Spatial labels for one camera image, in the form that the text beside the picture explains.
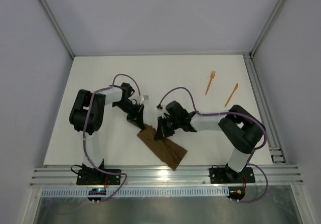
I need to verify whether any front aluminium rail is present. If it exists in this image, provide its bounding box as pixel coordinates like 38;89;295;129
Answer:
30;164;303;187

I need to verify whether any slotted cable duct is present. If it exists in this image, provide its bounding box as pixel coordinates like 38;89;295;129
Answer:
41;186;229;198

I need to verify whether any left aluminium frame post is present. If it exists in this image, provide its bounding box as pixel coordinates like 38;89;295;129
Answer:
37;0;75;60

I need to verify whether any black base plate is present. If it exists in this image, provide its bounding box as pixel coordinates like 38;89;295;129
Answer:
209;165;256;184
76;168;121;186

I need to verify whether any orange plastic knife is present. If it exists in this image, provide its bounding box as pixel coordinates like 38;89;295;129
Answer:
224;83;239;107

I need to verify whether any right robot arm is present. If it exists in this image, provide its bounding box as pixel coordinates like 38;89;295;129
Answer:
154;101;267;183

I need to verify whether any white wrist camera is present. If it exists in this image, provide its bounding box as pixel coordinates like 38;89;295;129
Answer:
156;104;168;116
136;95;149;105

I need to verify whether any aluminium frame post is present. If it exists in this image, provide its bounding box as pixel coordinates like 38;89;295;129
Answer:
249;0;288;58
37;0;75;60

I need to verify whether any aluminium rail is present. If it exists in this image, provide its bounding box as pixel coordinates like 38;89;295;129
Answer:
30;164;303;187
243;54;287;165

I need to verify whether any orange plastic fork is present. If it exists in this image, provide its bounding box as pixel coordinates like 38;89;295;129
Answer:
205;70;216;95

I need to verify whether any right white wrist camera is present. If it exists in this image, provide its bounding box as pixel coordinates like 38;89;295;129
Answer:
156;104;168;116

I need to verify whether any right controller board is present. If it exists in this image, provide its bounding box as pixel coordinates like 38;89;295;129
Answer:
227;188;246;203

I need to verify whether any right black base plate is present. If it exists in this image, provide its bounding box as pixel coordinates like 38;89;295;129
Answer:
209;165;256;184

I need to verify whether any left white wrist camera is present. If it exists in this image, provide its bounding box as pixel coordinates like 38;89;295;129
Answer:
136;95;149;105

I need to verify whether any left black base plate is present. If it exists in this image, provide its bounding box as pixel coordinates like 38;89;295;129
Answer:
76;168;121;186

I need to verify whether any right side aluminium rail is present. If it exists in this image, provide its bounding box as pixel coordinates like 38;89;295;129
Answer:
243;54;287;165

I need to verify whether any left controller board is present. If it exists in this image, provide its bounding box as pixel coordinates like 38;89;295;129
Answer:
87;188;107;203

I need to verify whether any brown cloth napkin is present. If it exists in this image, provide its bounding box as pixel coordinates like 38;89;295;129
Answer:
137;124;188;170

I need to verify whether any controller board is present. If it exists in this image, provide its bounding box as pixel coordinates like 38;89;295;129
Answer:
87;188;107;203
227;188;246;203

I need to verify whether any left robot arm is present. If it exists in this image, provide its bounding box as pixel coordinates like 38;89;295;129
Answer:
69;83;147;180

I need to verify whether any right aluminium frame post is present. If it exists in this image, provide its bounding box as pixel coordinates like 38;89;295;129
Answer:
249;0;288;58

